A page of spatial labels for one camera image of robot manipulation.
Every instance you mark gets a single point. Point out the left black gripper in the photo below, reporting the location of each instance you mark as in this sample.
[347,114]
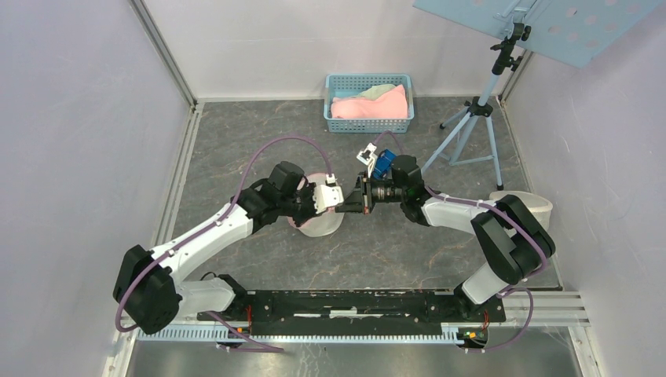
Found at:
[309,192]

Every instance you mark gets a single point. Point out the blue toy car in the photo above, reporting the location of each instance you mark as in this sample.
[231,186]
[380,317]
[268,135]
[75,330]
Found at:
[382,164]

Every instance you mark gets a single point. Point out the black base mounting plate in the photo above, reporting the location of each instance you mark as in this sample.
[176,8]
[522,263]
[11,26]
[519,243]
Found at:
[360,312]

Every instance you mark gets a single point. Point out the blue plastic basket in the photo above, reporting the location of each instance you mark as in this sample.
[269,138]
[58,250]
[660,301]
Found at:
[348,85]

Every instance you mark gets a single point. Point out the light blue perforated board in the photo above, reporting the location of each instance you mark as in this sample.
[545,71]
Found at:
[569,31]

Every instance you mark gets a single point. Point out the light blue cable rail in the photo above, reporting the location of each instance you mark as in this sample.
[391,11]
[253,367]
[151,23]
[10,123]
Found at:
[219,333]

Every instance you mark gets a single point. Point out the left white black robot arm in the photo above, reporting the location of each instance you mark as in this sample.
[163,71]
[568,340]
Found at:
[151,287]

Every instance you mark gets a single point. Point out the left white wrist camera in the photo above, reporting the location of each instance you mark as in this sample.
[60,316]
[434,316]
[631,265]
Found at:
[327,192]

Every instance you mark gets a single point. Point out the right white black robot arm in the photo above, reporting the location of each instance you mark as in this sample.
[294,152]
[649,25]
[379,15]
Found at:
[515,245]

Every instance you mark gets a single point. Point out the blue tripod stand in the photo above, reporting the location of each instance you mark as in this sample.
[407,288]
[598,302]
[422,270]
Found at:
[465,120]

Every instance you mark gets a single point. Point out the pink cloth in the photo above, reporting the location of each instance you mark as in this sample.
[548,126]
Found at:
[391,105]

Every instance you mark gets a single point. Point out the light green cloth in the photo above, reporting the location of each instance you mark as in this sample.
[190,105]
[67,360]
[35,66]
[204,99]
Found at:
[375,92]

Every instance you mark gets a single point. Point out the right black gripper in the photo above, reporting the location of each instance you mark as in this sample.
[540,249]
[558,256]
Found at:
[360,199]

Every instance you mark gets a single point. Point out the white round tub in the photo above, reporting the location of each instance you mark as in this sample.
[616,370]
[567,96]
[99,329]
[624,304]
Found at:
[540,207]

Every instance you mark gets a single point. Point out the white mesh laundry bag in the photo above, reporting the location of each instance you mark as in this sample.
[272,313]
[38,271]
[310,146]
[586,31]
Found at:
[322,225]

